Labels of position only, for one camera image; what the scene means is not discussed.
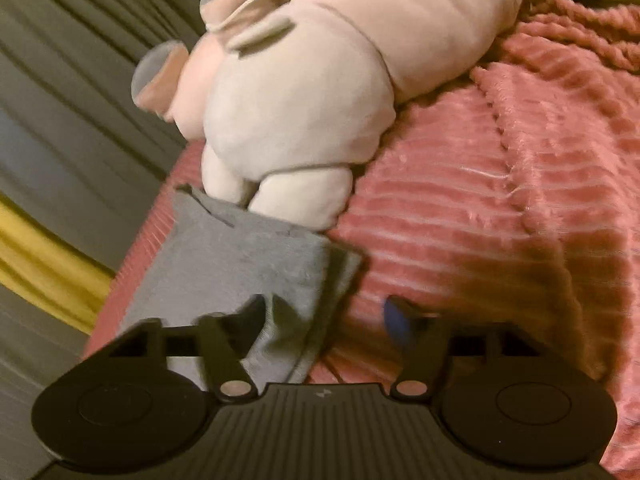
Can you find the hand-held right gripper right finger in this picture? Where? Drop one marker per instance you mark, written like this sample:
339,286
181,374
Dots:
393,321

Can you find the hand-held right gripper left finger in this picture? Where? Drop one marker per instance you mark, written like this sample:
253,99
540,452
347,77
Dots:
220,350

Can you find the grey pants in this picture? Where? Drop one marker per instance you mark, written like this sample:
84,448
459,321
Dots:
225,260

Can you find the pink ribbed blanket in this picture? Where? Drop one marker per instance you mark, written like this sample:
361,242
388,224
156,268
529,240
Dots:
450,185

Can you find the grey curtain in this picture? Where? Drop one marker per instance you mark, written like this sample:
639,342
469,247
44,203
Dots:
75,85
30,360

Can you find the yellow curtain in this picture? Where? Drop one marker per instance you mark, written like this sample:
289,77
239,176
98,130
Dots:
45,255

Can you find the pink plush toy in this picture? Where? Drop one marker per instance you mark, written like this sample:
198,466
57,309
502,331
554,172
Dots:
310,85

